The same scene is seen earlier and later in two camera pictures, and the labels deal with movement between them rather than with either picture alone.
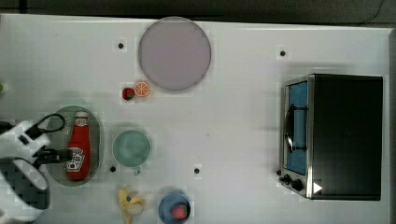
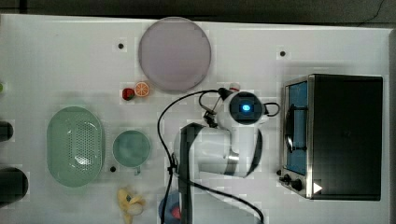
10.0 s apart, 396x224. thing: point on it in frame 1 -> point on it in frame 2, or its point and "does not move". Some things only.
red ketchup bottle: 79,169 -> 234,87
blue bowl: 174,208 does not move
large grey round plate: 175,52 does not move
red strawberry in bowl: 179,212 does not move
